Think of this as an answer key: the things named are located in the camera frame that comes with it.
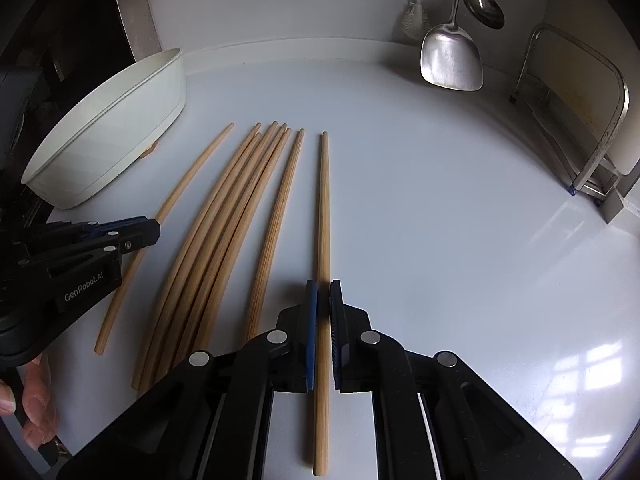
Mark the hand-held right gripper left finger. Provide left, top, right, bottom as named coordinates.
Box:
left=55, top=280, right=321, bottom=480

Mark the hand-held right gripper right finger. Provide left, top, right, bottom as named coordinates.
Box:
left=329, top=279, right=583, bottom=480

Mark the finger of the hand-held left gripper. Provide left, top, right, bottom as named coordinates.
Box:
left=45, top=216, right=162, bottom=242
left=10, top=232, right=162, bottom=283

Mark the long bamboo chopstick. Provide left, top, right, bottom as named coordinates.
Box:
left=95, top=122, right=235, bottom=356
left=312, top=131, right=332, bottom=477

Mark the row of wooden chopsticks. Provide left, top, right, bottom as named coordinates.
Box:
left=131, top=121, right=307, bottom=396

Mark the white round basin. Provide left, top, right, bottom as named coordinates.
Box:
left=21, top=48, right=187, bottom=210

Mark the person's left hand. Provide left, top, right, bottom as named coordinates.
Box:
left=0, top=352, right=60, bottom=451

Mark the metal spatula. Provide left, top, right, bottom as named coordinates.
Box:
left=420, top=0, right=485, bottom=92

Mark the metal cutting board rack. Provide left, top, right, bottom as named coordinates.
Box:
left=510, top=24, right=630, bottom=211

